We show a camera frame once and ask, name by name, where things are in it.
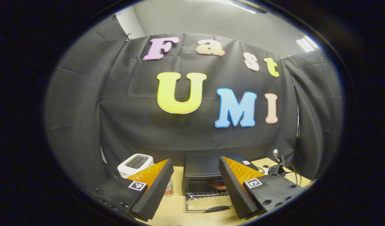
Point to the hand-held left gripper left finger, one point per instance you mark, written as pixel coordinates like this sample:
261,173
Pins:
154,194

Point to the white toaster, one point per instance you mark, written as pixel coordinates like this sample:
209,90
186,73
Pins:
134,163

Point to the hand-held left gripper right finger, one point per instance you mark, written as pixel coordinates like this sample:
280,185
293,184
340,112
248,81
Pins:
236,191

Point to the black backdrop cloth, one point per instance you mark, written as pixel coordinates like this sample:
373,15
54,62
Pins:
148,131

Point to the small ceiling light panel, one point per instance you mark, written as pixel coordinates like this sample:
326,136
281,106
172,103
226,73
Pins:
307,44

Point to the black electric oven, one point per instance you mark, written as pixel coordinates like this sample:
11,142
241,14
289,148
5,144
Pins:
201,164

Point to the red meat slice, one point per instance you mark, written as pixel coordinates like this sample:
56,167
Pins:
218,185

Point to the clear plastic water bottle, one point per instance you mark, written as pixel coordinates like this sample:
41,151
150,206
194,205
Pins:
169,188

